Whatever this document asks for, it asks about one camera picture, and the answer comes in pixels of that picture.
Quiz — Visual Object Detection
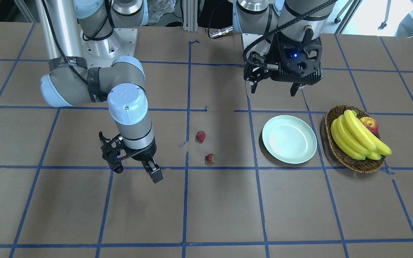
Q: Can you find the aluminium frame post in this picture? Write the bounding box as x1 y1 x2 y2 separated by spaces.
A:
182 0 198 33

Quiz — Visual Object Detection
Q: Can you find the yellow banana bunch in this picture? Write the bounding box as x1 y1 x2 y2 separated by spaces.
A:
331 110 392 161

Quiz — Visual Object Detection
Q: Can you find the strawberry pair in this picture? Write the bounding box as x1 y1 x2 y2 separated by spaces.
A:
205 153 217 164

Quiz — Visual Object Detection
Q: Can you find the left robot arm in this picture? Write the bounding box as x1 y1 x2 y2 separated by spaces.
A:
233 0 336 96

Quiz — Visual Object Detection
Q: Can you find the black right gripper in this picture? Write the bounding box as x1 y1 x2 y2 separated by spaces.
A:
107 134 163 183

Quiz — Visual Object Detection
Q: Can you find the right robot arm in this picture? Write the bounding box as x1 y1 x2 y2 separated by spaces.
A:
36 0 163 183

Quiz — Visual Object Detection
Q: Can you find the light green plate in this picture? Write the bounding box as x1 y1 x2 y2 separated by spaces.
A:
262 115 318 164

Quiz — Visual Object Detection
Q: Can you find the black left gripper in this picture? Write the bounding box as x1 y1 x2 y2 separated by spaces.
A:
243 33 324 97

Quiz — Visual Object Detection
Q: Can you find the wicker basket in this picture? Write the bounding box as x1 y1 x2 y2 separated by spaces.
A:
319 104 385 173

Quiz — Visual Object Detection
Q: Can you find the red yellow apple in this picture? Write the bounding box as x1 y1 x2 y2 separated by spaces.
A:
360 116 379 134

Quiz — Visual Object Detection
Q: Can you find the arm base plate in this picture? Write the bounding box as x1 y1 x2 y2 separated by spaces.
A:
242 34 273 63
81 28 138 68

